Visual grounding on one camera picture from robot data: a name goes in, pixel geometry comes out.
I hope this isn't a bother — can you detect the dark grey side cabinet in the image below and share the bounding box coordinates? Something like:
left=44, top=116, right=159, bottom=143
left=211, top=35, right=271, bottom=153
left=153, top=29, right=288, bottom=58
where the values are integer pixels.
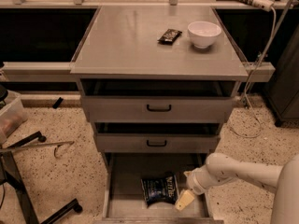
left=264, top=25, right=299, bottom=127

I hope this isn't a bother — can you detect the grey drawer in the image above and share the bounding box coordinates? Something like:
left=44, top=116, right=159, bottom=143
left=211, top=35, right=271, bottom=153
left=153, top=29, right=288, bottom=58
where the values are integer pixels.
left=93, top=122, right=221, bottom=153
left=93, top=153, right=224, bottom=224
left=80, top=78, right=235, bottom=123

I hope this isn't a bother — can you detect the middle grey drawer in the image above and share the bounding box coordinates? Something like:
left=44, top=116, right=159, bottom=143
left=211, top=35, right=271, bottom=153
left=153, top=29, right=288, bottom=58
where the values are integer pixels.
left=93, top=122, right=221, bottom=153

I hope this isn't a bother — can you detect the clear plastic storage bin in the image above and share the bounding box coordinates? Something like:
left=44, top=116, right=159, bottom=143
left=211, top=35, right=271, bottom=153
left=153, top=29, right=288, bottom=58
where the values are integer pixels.
left=0, top=91, right=27, bottom=144

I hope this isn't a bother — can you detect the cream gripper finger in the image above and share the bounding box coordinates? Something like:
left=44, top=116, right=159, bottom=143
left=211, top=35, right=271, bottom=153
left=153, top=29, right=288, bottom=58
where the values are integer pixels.
left=175, top=189, right=195, bottom=211

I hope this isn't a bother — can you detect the black snack packet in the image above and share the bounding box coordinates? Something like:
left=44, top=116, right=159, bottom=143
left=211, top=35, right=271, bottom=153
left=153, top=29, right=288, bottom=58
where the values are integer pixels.
left=158, top=29, right=182, bottom=44

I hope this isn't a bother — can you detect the black rolling stand base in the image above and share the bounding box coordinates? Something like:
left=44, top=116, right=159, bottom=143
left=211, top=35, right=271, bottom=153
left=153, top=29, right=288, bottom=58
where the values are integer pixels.
left=0, top=131, right=84, bottom=224

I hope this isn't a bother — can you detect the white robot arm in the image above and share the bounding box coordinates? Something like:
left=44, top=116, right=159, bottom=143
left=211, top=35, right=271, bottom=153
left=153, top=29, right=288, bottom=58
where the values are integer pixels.
left=175, top=153, right=299, bottom=224

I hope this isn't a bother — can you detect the bottom grey drawer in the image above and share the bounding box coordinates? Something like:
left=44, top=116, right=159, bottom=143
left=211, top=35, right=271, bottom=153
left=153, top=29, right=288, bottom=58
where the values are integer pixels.
left=93, top=153, right=224, bottom=224

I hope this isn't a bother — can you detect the small black floor object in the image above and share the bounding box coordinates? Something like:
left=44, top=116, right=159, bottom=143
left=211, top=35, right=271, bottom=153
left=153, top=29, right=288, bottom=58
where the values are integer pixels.
left=52, top=97, right=64, bottom=109

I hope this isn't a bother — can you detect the thin metal rod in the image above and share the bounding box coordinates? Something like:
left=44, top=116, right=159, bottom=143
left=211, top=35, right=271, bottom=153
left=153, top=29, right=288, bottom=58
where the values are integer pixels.
left=0, top=141, right=75, bottom=156

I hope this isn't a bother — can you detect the blue chip bag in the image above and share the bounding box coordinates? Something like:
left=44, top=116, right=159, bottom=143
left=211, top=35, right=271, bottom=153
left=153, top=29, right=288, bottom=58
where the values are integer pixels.
left=141, top=173, right=178, bottom=206

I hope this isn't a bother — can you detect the grey drawer cabinet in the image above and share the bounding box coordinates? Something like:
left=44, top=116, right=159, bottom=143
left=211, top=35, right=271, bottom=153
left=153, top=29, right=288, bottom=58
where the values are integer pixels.
left=71, top=5, right=248, bottom=166

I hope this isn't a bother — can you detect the white cable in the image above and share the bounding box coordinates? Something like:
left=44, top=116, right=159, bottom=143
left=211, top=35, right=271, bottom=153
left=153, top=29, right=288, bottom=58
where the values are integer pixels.
left=229, top=0, right=299, bottom=139

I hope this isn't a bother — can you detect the white ceramic bowl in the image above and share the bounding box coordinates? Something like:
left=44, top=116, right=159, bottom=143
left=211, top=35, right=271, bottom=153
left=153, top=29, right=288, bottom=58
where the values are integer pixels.
left=188, top=21, right=222, bottom=49

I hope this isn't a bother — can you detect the top grey drawer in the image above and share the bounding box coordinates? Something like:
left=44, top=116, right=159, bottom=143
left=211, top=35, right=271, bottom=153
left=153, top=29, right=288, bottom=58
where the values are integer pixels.
left=80, top=78, right=235, bottom=123

